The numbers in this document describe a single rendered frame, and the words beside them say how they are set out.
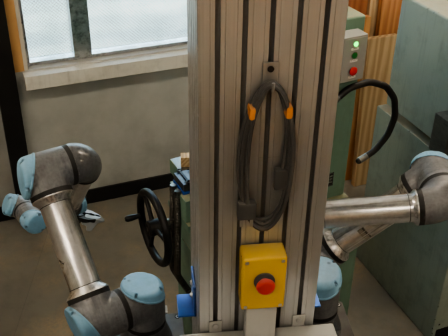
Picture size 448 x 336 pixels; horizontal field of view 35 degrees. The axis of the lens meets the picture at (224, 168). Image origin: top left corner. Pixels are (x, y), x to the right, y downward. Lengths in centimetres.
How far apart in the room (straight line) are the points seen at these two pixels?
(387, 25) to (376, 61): 23
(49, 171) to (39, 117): 185
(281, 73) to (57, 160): 90
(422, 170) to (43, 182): 102
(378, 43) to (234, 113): 273
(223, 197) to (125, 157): 269
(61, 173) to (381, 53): 239
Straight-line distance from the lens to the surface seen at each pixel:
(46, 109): 375
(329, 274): 199
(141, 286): 193
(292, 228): 139
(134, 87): 381
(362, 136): 411
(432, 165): 197
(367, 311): 344
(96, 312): 189
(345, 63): 236
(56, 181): 193
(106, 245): 377
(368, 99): 402
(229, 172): 129
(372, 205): 186
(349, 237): 206
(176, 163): 270
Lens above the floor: 233
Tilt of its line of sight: 32 degrees down
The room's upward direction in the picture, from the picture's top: 1 degrees clockwise
